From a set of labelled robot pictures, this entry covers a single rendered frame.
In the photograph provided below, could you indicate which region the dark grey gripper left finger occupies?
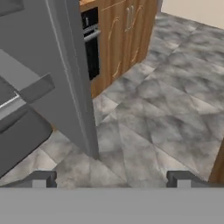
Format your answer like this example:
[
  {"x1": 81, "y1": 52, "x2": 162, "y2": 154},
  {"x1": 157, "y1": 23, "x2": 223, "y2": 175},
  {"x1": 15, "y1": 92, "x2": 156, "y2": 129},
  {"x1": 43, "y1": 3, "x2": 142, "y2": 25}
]
[{"x1": 5, "y1": 170, "x2": 58, "y2": 189}]

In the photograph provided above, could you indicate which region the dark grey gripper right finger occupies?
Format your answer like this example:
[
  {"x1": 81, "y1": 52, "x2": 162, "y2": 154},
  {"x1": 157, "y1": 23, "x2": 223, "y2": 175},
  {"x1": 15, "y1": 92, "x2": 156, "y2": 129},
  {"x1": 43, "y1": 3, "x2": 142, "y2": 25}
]
[{"x1": 165, "y1": 170, "x2": 221, "y2": 189}]

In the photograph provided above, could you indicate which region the grey fridge drawer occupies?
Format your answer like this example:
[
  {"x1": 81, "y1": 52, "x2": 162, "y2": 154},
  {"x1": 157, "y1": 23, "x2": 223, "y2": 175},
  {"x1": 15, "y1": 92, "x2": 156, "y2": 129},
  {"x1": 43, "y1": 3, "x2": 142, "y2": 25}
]
[{"x1": 0, "y1": 104, "x2": 54, "y2": 179}]

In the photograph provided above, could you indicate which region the grey fridge door shelf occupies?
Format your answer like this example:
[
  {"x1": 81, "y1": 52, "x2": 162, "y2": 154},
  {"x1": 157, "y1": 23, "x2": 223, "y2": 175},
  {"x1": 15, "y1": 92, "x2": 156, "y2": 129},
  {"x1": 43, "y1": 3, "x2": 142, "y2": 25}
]
[{"x1": 0, "y1": 48, "x2": 56, "y2": 109}]

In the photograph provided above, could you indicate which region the grey fridge door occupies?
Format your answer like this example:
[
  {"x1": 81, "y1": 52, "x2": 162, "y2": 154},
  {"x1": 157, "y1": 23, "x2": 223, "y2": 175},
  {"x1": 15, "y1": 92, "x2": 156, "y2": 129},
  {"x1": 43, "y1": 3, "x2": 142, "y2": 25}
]
[{"x1": 0, "y1": 0, "x2": 100, "y2": 161}]

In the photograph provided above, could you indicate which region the wooden cabinet panel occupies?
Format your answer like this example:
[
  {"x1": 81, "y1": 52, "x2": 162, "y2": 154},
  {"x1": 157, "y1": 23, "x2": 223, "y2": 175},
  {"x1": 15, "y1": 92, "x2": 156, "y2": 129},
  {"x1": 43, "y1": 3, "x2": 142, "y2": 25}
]
[{"x1": 207, "y1": 144, "x2": 224, "y2": 186}]

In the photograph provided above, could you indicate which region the black oven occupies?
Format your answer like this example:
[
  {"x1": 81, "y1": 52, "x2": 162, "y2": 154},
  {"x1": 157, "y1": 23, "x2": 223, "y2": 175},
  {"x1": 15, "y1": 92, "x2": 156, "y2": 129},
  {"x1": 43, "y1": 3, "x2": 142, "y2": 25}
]
[{"x1": 80, "y1": 6, "x2": 102, "y2": 81}]

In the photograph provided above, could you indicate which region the wooden cupboard run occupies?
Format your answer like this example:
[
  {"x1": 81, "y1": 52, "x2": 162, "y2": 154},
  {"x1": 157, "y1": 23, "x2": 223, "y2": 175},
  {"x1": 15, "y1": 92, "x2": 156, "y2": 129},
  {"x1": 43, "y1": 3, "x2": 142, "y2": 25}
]
[{"x1": 78, "y1": 0, "x2": 159, "y2": 99}]

